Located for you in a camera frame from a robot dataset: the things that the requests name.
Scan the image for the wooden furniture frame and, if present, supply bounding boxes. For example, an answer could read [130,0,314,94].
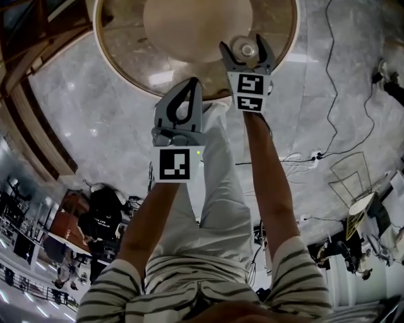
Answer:
[0,0,95,184]

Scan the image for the small clear container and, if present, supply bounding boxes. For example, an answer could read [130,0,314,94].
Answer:
[229,35,259,60]

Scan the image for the person's white trousers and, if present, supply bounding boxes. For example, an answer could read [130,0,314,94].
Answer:
[147,101,255,272]

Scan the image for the wire frame rack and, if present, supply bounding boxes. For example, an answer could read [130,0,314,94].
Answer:
[328,151,374,203]

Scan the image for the long black cable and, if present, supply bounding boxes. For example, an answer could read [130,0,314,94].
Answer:
[317,0,377,158]

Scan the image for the brown wooden cabinet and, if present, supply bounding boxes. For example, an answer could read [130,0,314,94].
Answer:
[49,189,92,244]

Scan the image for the white cable bundle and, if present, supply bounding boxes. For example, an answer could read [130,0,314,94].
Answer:
[280,152,316,173]

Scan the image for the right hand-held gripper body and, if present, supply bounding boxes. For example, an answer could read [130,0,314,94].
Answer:
[226,62,275,113]

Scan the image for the person's right forearm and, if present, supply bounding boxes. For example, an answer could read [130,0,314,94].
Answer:
[242,110,301,255]

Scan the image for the person's left forearm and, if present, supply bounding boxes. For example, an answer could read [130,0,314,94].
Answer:
[117,180,191,264]

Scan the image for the person's striped shirt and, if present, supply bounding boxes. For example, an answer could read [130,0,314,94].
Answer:
[75,235,334,323]

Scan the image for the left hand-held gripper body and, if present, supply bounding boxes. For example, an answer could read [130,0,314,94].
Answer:
[149,126,208,184]

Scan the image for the white mesh panel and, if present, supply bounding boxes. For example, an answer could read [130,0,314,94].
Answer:
[345,191,377,241]

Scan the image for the round glass table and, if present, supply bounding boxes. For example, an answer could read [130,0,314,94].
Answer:
[92,0,299,102]

